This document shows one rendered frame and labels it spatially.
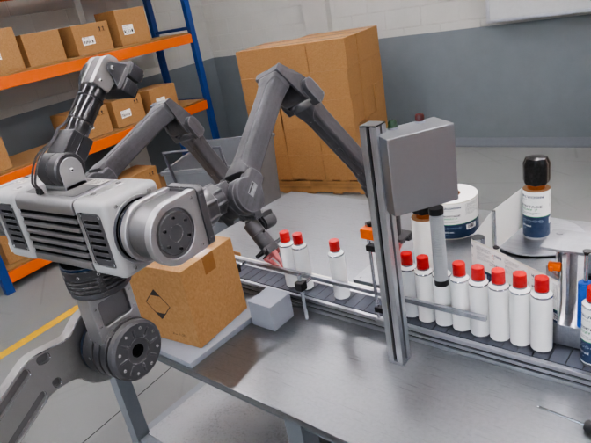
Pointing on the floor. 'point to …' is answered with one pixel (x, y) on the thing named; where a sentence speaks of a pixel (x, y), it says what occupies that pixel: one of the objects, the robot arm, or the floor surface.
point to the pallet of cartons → (312, 182)
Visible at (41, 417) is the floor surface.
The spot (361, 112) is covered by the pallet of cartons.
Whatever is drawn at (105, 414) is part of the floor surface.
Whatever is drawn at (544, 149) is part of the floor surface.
